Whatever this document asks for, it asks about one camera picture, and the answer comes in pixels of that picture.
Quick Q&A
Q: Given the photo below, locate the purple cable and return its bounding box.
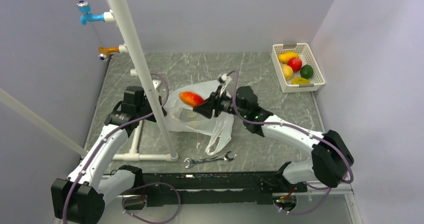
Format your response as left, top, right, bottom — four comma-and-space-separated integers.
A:
226, 69, 355, 216
61, 72, 182, 224

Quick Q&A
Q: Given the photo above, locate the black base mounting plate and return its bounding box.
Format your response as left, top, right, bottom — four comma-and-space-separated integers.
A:
123, 171, 308, 207

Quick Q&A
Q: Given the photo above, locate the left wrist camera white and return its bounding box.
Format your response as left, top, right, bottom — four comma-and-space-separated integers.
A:
152, 79, 163, 93

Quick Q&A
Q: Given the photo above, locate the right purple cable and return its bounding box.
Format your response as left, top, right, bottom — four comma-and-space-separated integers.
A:
226, 69, 355, 216

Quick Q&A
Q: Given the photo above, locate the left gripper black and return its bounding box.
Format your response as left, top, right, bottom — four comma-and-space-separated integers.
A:
136, 94, 167, 123

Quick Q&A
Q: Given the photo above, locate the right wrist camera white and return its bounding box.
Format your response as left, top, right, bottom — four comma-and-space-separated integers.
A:
216, 72, 233, 98

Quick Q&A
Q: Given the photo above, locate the yellow fake mango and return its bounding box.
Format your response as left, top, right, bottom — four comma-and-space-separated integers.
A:
291, 77, 311, 85

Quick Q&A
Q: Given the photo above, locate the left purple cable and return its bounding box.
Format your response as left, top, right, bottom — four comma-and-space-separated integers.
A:
61, 72, 182, 224

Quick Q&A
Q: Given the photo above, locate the white PVC pipe frame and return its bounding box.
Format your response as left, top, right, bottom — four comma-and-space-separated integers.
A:
0, 0, 179, 162

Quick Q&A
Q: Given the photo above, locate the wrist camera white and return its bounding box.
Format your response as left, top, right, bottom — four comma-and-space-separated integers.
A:
152, 79, 163, 93
216, 72, 233, 98

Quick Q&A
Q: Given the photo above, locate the red fake tomato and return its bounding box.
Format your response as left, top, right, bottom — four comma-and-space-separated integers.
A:
287, 57, 303, 73

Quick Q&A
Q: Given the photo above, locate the aluminium rail frame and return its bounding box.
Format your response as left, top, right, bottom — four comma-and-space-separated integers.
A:
52, 175, 364, 224

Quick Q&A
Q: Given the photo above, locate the green fake lime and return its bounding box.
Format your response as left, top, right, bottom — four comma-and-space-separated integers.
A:
299, 64, 314, 80

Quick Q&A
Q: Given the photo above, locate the translucent white plastic bag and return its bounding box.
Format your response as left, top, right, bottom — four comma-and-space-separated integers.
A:
164, 80, 234, 156

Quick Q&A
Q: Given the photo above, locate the small yellow fake fruit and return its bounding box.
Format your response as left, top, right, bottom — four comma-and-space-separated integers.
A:
277, 51, 299, 64

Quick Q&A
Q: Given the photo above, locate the orange plastic faucet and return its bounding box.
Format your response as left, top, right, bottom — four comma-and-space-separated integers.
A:
98, 46, 120, 62

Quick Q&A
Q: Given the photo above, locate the white perforated plastic basket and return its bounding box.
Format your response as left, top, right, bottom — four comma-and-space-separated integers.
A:
271, 43, 326, 93

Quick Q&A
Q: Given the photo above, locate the blue plastic faucet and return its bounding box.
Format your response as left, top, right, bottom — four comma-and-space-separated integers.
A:
76, 0, 105, 26

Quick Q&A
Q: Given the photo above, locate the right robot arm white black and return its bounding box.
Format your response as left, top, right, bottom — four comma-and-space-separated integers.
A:
192, 86, 354, 192

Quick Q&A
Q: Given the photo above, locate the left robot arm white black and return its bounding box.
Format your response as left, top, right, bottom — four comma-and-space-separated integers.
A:
51, 86, 156, 224

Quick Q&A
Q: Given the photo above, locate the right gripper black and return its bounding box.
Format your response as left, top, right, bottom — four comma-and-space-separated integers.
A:
194, 85, 248, 119

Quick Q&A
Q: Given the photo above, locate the silver open-end wrench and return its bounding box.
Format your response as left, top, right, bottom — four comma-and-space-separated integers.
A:
183, 151, 237, 169

